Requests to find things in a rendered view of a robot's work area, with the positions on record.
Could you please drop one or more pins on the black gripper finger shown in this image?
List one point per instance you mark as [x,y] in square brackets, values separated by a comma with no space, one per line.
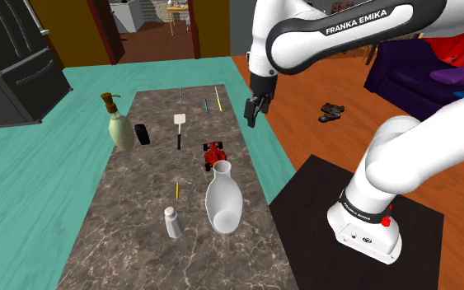
[265,106]
[250,113]

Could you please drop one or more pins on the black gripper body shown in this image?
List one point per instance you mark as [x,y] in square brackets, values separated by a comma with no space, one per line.
[262,86]

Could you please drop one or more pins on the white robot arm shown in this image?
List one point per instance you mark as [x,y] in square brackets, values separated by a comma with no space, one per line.
[392,160]

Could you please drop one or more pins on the long yellow pencil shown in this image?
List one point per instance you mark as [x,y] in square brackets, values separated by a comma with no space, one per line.
[218,99]

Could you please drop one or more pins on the blue pen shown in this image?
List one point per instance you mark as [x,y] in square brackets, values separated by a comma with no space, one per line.
[206,105]

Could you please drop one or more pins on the red toy race car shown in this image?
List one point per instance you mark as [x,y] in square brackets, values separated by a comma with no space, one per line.
[213,154]

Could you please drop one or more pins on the pair of brown shoes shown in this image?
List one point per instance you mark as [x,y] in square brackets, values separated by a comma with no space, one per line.
[331,112]

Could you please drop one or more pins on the thin grey rod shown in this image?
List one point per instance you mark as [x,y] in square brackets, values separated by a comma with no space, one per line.
[181,95]

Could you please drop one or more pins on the white vase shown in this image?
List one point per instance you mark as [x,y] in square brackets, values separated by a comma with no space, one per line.
[223,201]

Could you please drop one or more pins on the short yellow pencil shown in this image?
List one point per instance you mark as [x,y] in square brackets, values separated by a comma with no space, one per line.
[177,190]

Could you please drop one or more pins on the black rounded block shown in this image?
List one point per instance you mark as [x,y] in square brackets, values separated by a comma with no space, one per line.
[142,134]

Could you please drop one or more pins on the yellow side table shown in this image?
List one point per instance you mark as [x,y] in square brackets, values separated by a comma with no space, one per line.
[177,16]

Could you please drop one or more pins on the green soap dispenser bottle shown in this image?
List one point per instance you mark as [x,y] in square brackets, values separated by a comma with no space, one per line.
[122,130]

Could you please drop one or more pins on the white salt shaker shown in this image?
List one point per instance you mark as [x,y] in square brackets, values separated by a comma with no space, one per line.
[173,224]

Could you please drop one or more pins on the dark robot stand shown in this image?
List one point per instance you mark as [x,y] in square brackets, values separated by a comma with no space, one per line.
[336,249]

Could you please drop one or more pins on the purple sofa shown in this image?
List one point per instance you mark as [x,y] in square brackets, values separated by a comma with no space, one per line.
[428,72]

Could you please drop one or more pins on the black refrigerator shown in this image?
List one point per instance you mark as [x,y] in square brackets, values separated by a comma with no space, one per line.
[10,68]

